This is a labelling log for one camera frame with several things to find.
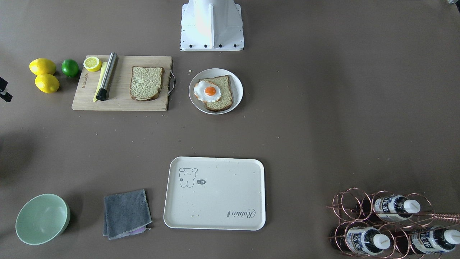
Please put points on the half lemon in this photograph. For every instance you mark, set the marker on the half lemon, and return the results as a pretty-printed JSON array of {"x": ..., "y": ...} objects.
[{"x": 92, "y": 64}]

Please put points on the mint green bowl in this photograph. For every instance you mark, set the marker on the mint green bowl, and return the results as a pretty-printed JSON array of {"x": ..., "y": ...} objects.
[{"x": 42, "y": 219}]

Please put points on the copper wire bottle rack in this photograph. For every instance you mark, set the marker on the copper wire bottle rack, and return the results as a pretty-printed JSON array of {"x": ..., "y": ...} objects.
[{"x": 343, "y": 205}]

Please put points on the wooden cutting board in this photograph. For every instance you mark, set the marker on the wooden cutting board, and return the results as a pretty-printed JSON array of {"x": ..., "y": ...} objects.
[{"x": 118, "y": 93}]

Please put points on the cream rabbit tray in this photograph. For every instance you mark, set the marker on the cream rabbit tray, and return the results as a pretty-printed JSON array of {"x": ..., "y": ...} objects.
[{"x": 215, "y": 194}]

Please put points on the grey folded cloth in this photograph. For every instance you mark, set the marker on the grey folded cloth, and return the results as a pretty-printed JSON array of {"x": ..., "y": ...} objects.
[{"x": 126, "y": 214}]

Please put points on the yellow lemon far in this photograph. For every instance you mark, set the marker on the yellow lemon far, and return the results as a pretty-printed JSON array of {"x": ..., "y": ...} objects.
[{"x": 47, "y": 83}]

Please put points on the white round plate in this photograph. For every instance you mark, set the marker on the white round plate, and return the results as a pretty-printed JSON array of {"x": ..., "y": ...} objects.
[{"x": 236, "y": 86}]

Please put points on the tea bottle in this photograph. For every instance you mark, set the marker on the tea bottle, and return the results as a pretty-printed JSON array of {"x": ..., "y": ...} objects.
[
  {"x": 388, "y": 209},
  {"x": 431, "y": 240},
  {"x": 359, "y": 240}
]

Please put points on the yellow lemon near lime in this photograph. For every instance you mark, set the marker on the yellow lemon near lime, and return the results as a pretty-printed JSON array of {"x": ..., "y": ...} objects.
[{"x": 42, "y": 66}]

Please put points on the green lime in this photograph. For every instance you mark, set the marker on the green lime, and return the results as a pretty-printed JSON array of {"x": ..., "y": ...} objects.
[{"x": 70, "y": 68}]

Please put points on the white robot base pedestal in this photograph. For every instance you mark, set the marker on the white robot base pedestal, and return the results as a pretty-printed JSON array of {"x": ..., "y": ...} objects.
[{"x": 211, "y": 25}]

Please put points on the steel muddler black tip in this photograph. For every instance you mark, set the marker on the steel muddler black tip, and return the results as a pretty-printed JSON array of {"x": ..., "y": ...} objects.
[{"x": 102, "y": 93}]

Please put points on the fried egg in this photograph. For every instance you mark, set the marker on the fried egg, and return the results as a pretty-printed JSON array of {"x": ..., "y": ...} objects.
[{"x": 207, "y": 92}]

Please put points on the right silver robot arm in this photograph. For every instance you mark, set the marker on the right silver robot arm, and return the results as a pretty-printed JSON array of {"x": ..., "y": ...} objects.
[{"x": 4, "y": 95}]

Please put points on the bread slice on plate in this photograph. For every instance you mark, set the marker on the bread slice on plate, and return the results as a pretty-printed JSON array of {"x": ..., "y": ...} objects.
[{"x": 226, "y": 98}]

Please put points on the bread slice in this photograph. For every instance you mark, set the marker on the bread slice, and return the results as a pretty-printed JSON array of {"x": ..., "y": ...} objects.
[
  {"x": 146, "y": 83},
  {"x": 226, "y": 98}
]

